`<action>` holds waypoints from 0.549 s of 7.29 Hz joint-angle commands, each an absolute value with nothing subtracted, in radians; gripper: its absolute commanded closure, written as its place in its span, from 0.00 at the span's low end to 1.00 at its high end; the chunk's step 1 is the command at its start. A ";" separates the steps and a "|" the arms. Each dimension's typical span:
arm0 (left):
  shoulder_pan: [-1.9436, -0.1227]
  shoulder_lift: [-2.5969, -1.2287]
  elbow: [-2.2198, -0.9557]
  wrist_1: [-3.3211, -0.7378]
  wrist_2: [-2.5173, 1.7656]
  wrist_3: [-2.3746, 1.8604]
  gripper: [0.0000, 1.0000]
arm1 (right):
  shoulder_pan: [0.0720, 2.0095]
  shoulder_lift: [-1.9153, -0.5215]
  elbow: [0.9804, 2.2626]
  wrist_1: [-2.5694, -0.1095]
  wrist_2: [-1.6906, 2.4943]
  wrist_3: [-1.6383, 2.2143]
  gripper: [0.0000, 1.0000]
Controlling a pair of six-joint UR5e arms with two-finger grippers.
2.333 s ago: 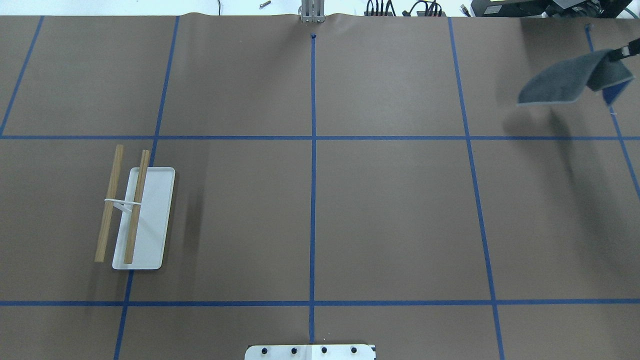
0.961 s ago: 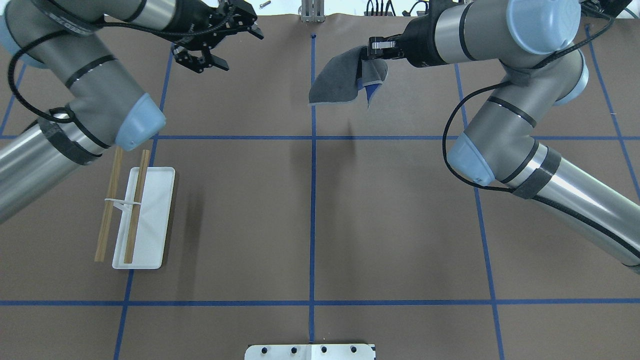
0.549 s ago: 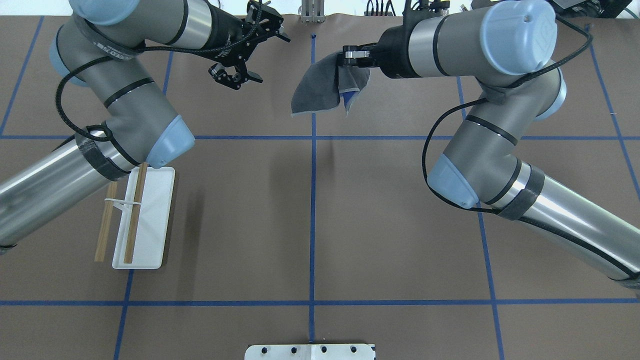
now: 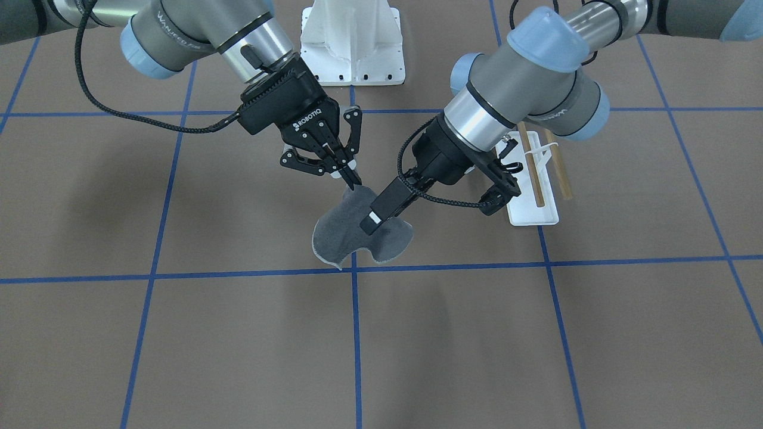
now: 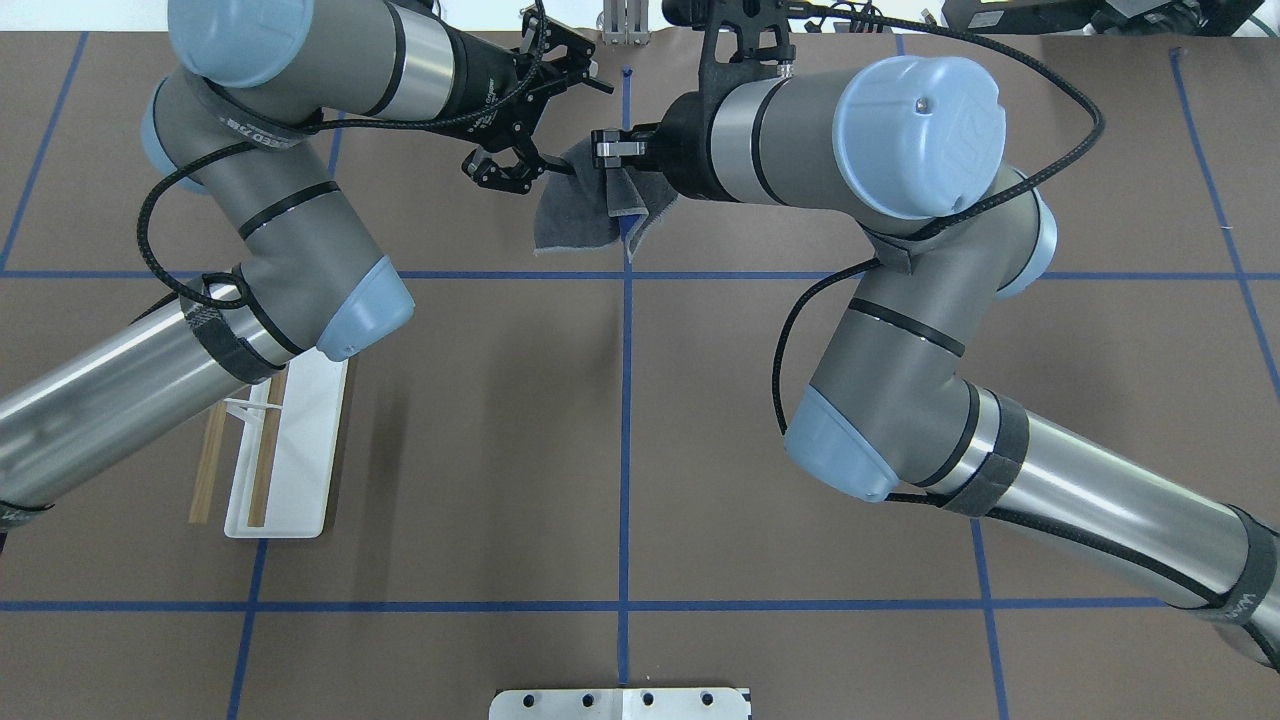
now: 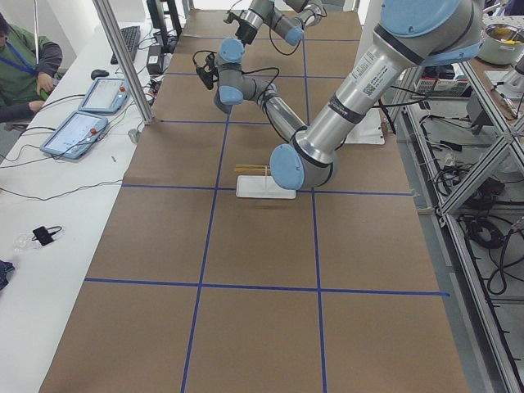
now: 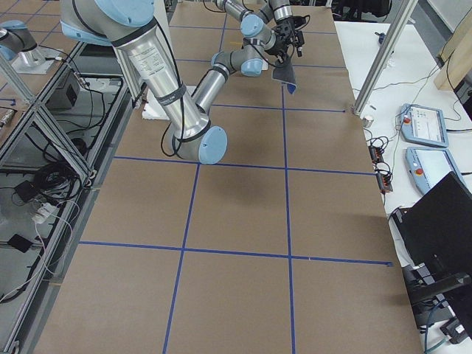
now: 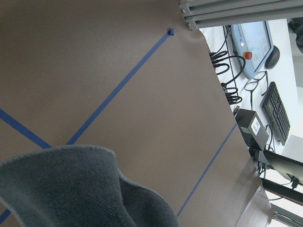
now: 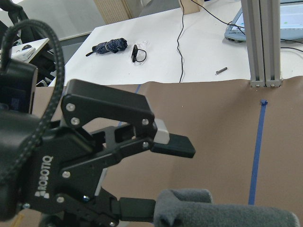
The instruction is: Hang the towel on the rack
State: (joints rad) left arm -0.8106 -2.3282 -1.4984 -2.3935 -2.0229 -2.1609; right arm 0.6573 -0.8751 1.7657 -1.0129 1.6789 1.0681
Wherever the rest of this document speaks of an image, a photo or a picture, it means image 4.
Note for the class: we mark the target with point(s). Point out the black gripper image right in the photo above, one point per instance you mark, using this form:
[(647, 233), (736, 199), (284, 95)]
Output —
[(439, 153)]

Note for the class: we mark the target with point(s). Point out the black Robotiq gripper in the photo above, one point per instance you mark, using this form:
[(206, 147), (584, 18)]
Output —
[(310, 127)]

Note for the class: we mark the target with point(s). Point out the grey blue microfibre towel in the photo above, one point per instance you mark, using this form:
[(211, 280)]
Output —
[(338, 233)]

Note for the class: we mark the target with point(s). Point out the white towel rack base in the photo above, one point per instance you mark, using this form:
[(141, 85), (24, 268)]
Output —
[(522, 210)]

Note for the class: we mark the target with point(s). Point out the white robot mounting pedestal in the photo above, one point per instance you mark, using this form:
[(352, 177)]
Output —
[(353, 43)]

